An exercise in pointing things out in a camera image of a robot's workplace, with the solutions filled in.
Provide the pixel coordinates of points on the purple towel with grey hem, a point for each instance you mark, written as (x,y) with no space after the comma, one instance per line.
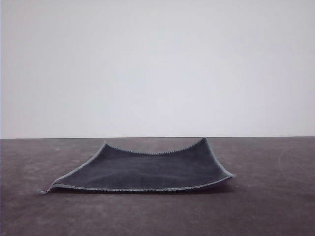
(147,172)

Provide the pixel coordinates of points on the grey table cloth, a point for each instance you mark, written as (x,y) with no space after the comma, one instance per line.
(258,209)

